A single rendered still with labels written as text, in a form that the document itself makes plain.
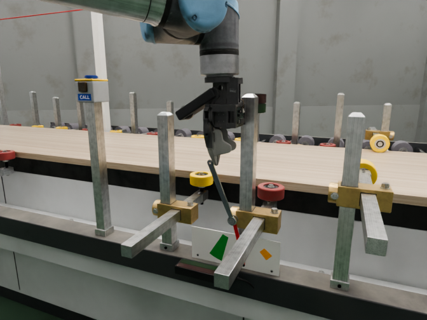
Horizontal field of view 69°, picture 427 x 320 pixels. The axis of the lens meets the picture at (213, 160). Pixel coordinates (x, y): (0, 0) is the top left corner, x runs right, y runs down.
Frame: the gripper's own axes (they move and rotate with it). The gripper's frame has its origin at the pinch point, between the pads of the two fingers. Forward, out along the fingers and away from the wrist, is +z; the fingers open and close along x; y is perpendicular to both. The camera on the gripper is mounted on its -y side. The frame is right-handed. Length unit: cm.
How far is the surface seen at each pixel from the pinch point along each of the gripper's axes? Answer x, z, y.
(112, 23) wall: 283, -103, -260
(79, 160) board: 27, 11, -73
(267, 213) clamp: 6.5, 15.1, 12.3
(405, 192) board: 31, 13, 47
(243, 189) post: 6.1, 9.0, 6.0
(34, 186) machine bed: 27, 26, -104
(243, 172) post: 6.1, 4.3, 6.0
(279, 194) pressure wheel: 16.7, 13.1, 13.6
